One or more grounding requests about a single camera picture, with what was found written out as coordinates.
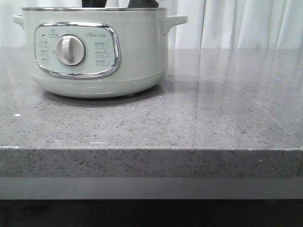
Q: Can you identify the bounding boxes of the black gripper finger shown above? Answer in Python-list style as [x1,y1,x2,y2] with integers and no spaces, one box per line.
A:
[128,0,159,8]
[81,0,107,8]

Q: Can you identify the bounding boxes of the beige pot dial knob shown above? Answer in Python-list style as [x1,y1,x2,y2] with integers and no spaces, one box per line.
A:
[56,35,86,66]

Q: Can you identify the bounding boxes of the pale green electric pot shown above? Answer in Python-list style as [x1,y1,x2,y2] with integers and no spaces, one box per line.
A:
[13,7,188,98]

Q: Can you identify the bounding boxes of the white curtain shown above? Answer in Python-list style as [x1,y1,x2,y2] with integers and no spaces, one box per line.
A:
[0,0,303,50]

